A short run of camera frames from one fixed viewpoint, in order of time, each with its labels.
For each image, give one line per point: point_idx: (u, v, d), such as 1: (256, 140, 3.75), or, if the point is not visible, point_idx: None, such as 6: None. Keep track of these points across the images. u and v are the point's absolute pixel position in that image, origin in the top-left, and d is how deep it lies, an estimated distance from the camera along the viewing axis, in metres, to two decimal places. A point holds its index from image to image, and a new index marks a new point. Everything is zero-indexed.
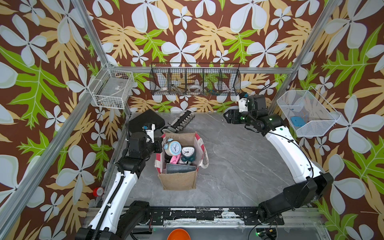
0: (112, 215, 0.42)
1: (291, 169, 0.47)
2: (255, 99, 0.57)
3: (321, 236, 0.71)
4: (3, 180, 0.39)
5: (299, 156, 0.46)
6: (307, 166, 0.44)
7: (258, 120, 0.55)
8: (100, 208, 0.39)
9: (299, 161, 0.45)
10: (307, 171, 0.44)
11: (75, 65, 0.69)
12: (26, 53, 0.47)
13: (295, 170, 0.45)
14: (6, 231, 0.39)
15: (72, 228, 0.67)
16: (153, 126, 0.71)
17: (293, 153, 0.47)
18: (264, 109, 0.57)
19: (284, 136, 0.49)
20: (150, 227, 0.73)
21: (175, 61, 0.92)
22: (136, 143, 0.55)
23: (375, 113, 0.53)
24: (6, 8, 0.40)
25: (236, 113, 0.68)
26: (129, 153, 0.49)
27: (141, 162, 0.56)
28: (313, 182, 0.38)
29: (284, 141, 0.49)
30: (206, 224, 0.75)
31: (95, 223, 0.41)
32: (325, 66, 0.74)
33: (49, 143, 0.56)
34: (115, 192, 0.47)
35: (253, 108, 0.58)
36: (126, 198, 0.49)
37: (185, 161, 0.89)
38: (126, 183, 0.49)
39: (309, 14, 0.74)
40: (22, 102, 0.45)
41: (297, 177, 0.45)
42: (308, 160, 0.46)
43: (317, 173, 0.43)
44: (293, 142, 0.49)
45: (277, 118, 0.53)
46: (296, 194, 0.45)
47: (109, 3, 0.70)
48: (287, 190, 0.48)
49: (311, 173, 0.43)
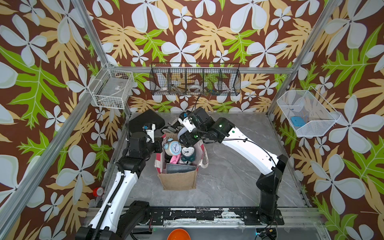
0: (112, 214, 0.42)
1: (256, 164, 0.50)
2: (196, 114, 0.56)
3: (321, 236, 0.71)
4: (3, 180, 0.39)
5: (259, 151, 0.49)
6: (267, 157, 0.48)
7: (209, 130, 0.53)
8: (100, 208, 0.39)
9: (259, 155, 0.48)
10: (269, 162, 0.47)
11: (75, 65, 0.69)
12: (26, 53, 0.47)
13: (260, 165, 0.48)
14: (6, 231, 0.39)
15: (72, 228, 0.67)
16: (154, 126, 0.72)
17: (253, 150, 0.49)
18: (209, 119, 0.57)
19: (239, 138, 0.50)
20: (150, 227, 0.73)
21: (175, 61, 0.92)
22: (137, 143, 0.55)
23: (375, 113, 0.53)
24: (6, 8, 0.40)
25: (188, 133, 0.66)
26: (129, 153, 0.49)
27: (141, 162, 0.56)
28: (279, 171, 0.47)
29: (240, 142, 0.50)
30: (206, 224, 0.75)
31: (95, 222, 0.41)
32: (325, 66, 0.74)
33: (49, 143, 0.56)
34: (115, 192, 0.47)
35: (199, 122, 0.57)
36: (127, 197, 0.49)
37: (185, 161, 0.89)
38: (127, 183, 0.49)
39: (309, 14, 0.74)
40: (22, 102, 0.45)
41: (263, 170, 0.48)
42: (265, 151, 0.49)
43: (276, 159, 0.48)
44: (248, 140, 0.50)
45: (225, 123, 0.53)
46: (267, 183, 0.49)
47: (109, 3, 0.70)
48: (260, 182, 0.51)
49: (273, 162, 0.47)
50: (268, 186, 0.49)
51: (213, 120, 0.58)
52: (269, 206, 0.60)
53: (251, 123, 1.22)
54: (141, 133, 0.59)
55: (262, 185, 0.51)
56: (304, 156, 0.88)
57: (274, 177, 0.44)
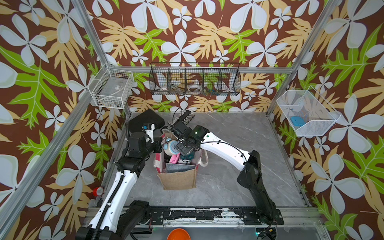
0: (112, 214, 0.42)
1: (232, 162, 0.55)
2: (175, 127, 0.65)
3: (321, 236, 0.71)
4: (3, 180, 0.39)
5: (231, 150, 0.55)
6: (240, 154, 0.54)
7: (188, 139, 0.60)
8: (100, 208, 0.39)
9: (232, 153, 0.54)
10: (241, 159, 0.52)
11: (75, 65, 0.69)
12: (26, 53, 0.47)
13: (235, 162, 0.53)
14: (6, 231, 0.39)
15: (72, 228, 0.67)
16: (153, 126, 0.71)
17: (226, 149, 0.55)
18: (188, 129, 0.65)
19: (213, 141, 0.57)
20: (150, 227, 0.73)
21: (175, 61, 0.92)
22: (137, 143, 0.55)
23: (375, 113, 0.53)
24: (6, 8, 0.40)
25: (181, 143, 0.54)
26: (129, 153, 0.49)
27: (141, 162, 0.56)
28: (250, 165, 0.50)
29: (215, 145, 0.56)
30: (206, 224, 0.75)
31: (95, 222, 0.41)
32: (325, 66, 0.74)
33: (49, 143, 0.56)
34: (115, 192, 0.47)
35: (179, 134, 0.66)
36: (127, 197, 0.49)
37: (185, 161, 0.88)
38: (127, 183, 0.49)
39: (309, 14, 0.74)
40: (22, 102, 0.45)
41: (238, 166, 0.53)
42: (238, 149, 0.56)
43: (247, 155, 0.53)
44: (221, 142, 0.57)
45: (201, 129, 0.60)
46: (245, 179, 0.53)
47: (109, 3, 0.70)
48: (240, 179, 0.56)
49: (245, 158, 0.53)
50: (247, 183, 0.54)
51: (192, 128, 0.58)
52: (265, 205, 0.63)
53: (251, 123, 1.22)
54: (141, 133, 0.59)
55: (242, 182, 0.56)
56: (304, 156, 0.88)
57: (245, 171, 0.50)
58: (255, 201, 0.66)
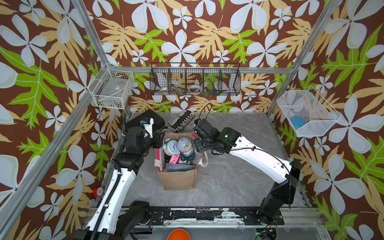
0: (110, 215, 0.41)
1: (269, 173, 0.47)
2: (201, 126, 0.56)
3: (321, 236, 0.71)
4: (3, 180, 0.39)
5: (269, 158, 0.47)
6: (279, 165, 0.46)
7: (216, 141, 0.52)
8: (97, 209, 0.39)
9: (271, 163, 0.46)
10: (282, 170, 0.45)
11: (75, 65, 0.69)
12: (26, 53, 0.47)
13: (273, 173, 0.46)
14: (6, 231, 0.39)
15: (72, 228, 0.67)
16: (151, 120, 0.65)
17: (262, 158, 0.47)
18: (214, 130, 0.56)
19: (247, 147, 0.49)
20: (150, 227, 0.73)
21: (175, 61, 0.92)
22: (134, 138, 0.52)
23: (375, 114, 0.53)
24: (6, 8, 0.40)
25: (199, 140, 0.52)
26: (127, 149, 0.56)
27: (139, 157, 0.54)
28: (294, 178, 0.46)
29: (249, 151, 0.48)
30: (206, 224, 0.75)
31: (92, 224, 0.40)
32: (325, 66, 0.74)
33: (49, 143, 0.56)
34: (113, 191, 0.45)
35: (204, 135, 0.57)
36: (125, 196, 0.47)
37: (185, 161, 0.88)
38: (124, 182, 0.47)
39: (309, 14, 0.74)
40: (22, 102, 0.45)
41: (276, 178, 0.45)
42: (277, 159, 0.47)
43: (289, 166, 0.46)
44: (256, 149, 0.49)
45: (230, 133, 0.52)
46: (284, 192, 0.45)
47: (109, 3, 0.70)
48: (275, 192, 0.48)
49: (286, 169, 0.45)
50: (284, 195, 0.46)
51: (218, 130, 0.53)
52: (273, 207, 0.59)
53: (251, 123, 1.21)
54: (138, 128, 0.56)
55: (278, 195, 0.48)
56: (304, 156, 0.88)
57: (289, 185, 0.42)
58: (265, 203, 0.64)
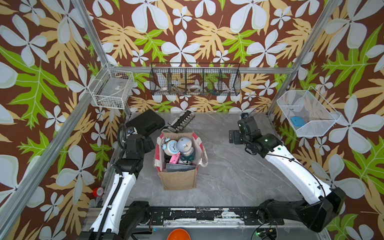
0: (113, 216, 0.42)
1: (303, 191, 0.44)
2: (246, 123, 0.57)
3: (321, 236, 0.71)
4: (3, 180, 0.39)
5: (307, 177, 0.44)
6: (316, 184, 0.43)
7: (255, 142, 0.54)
8: (101, 211, 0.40)
9: (306, 180, 0.44)
10: (317, 190, 0.42)
11: (75, 65, 0.69)
12: (26, 53, 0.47)
13: (306, 191, 0.43)
14: (6, 231, 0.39)
15: (72, 228, 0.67)
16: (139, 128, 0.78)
17: (298, 172, 0.45)
18: (257, 132, 0.58)
19: (285, 156, 0.49)
20: (150, 227, 0.73)
21: (175, 61, 0.92)
22: (133, 143, 0.56)
23: (375, 113, 0.53)
24: (6, 8, 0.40)
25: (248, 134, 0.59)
26: (126, 155, 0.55)
27: (138, 162, 0.56)
28: (329, 204, 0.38)
29: (285, 161, 0.48)
30: (206, 224, 0.75)
31: (97, 225, 0.41)
32: (325, 66, 0.74)
33: (49, 143, 0.56)
34: (115, 194, 0.47)
35: (246, 130, 0.58)
36: (126, 199, 0.49)
37: (185, 161, 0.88)
38: (126, 184, 0.49)
39: (309, 14, 0.74)
40: (22, 102, 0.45)
41: (308, 197, 0.43)
42: (315, 178, 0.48)
43: (327, 189, 0.42)
44: (294, 162, 0.47)
45: (272, 139, 0.53)
46: (312, 214, 0.42)
47: (109, 3, 0.70)
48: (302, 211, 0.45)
49: (322, 191, 0.42)
50: (311, 218, 0.43)
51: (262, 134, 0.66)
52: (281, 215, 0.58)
53: None
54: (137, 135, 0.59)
55: (305, 216, 0.44)
56: (304, 156, 0.88)
57: (320, 206, 0.39)
58: (276, 209, 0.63)
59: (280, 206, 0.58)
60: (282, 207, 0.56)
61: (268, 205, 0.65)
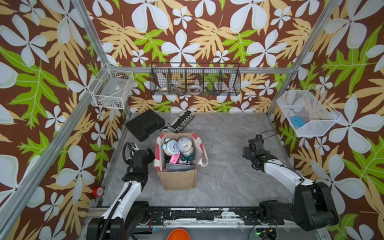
0: (122, 209, 0.47)
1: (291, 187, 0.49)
2: (254, 142, 0.72)
3: (321, 236, 0.71)
4: (3, 180, 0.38)
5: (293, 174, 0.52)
6: (299, 179, 0.49)
7: (256, 158, 0.68)
8: (111, 204, 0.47)
9: (291, 176, 0.51)
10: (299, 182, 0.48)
11: (75, 65, 0.69)
12: (26, 53, 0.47)
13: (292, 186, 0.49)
14: (6, 232, 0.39)
15: (72, 228, 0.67)
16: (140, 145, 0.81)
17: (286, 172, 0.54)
18: (261, 150, 0.71)
19: (276, 163, 0.60)
20: (150, 227, 0.73)
21: (175, 61, 0.92)
22: (139, 160, 0.64)
23: (375, 113, 0.53)
24: (6, 8, 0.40)
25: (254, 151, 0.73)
26: (133, 170, 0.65)
27: (144, 176, 0.64)
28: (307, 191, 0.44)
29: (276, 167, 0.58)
30: (206, 224, 0.75)
31: (107, 214, 0.45)
32: (325, 66, 0.74)
33: (49, 143, 0.56)
34: (124, 194, 0.53)
35: (253, 148, 0.73)
36: (132, 201, 0.54)
37: (185, 161, 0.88)
38: (134, 188, 0.56)
39: (309, 14, 0.74)
40: (22, 102, 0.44)
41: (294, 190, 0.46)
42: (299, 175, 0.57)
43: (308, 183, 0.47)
44: (283, 166, 0.57)
45: (269, 157, 0.65)
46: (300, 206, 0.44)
47: (109, 3, 0.70)
48: (296, 211, 0.46)
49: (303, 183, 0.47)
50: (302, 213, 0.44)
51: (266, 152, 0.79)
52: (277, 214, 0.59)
53: (251, 123, 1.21)
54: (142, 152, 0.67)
55: (298, 214, 0.45)
56: (304, 156, 0.88)
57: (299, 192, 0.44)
58: (275, 209, 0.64)
59: (278, 205, 0.59)
60: (280, 205, 0.58)
61: (267, 203, 0.67)
